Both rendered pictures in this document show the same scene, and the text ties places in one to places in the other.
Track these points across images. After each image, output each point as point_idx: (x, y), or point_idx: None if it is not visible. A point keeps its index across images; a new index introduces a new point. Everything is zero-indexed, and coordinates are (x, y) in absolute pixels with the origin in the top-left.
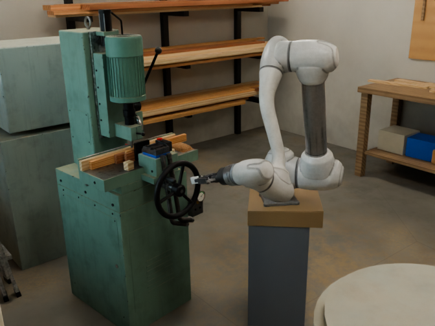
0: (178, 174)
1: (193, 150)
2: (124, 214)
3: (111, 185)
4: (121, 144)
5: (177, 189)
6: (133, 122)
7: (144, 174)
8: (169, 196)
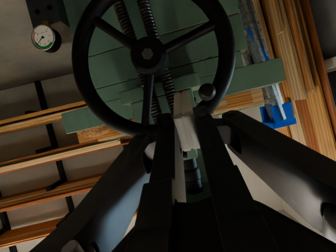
0: (126, 93)
1: (75, 131)
2: (228, 9)
3: (268, 70)
4: None
5: (164, 59)
6: (188, 162)
7: (198, 89)
8: (184, 41)
